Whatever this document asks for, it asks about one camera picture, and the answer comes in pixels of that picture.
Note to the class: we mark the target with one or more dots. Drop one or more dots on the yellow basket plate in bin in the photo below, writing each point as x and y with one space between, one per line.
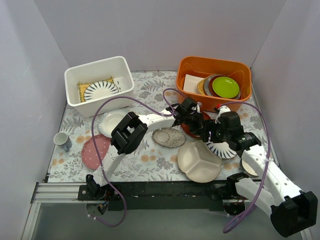
200 87

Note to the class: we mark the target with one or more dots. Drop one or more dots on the aluminium frame rail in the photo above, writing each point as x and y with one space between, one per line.
155 195

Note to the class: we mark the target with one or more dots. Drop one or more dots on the small white cup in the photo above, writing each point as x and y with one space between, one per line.
62 140

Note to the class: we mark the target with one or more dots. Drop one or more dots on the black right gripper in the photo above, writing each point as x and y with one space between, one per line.
208 135

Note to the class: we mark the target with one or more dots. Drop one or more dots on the blue striped white plate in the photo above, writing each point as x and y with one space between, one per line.
100 89

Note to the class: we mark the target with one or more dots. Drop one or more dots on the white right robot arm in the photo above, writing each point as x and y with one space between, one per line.
290 209

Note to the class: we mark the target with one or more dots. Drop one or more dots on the speckled oval ceramic plate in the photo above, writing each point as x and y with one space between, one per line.
168 137

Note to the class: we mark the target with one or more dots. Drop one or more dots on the white plastic bin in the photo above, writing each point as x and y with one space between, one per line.
116 67

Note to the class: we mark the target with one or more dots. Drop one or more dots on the floral patterned table mat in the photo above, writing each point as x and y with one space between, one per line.
150 161

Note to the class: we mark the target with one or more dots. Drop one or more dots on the pink polka dot plate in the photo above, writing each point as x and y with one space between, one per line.
89 154

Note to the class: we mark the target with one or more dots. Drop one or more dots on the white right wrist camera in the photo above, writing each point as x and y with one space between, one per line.
221 110

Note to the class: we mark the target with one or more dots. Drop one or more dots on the white square plate in bin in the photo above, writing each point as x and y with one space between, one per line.
191 83

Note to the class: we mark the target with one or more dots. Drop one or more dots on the white deep bowl plate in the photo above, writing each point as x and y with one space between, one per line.
110 120

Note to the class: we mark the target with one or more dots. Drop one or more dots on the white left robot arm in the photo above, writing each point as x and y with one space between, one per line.
128 134

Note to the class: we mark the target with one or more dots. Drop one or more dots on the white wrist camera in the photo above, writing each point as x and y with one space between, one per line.
198 107
221 110

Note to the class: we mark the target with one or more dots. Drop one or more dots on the orange plastic bin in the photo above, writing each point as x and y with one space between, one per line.
203 67

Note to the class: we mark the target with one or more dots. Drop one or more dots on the grey plate in bin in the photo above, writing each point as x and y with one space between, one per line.
206 85

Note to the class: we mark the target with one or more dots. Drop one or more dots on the small beige saucer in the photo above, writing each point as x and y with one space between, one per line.
248 169

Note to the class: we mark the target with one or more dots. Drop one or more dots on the red lacquer round plate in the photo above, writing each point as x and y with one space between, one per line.
186 128

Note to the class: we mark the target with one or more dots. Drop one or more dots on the lime green plate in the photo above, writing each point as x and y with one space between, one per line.
225 87

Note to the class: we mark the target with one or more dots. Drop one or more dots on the dark red plate in bin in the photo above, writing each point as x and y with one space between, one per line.
211 86

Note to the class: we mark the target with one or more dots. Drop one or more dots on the beige divided plate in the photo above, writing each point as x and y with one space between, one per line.
198 163

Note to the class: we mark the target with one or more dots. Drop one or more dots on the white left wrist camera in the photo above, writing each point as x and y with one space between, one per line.
198 107

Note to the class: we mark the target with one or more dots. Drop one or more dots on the yellow woven bamboo mat plate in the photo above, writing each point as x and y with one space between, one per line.
83 86

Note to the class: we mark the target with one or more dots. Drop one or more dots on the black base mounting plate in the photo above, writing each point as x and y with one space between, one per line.
103 207

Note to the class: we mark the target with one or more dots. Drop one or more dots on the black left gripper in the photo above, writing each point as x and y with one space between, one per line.
198 122

